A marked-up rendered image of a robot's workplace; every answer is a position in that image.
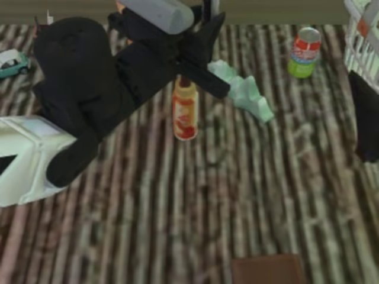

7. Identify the orange sauce bottle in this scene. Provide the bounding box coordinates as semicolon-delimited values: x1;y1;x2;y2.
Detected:
172;74;200;141

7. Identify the teal and white toy car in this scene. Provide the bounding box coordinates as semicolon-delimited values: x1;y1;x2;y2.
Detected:
0;49;31;80

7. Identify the white plastic basket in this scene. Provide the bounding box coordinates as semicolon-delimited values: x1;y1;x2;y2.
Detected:
342;0;379;87

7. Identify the crumpled mint green cloth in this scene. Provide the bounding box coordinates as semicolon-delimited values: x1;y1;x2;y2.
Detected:
206;59;275;122

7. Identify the red and green drink can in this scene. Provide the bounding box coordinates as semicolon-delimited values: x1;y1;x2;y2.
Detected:
286;26;323;80

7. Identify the brown box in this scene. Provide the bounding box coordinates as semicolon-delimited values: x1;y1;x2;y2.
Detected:
232;253;303;284

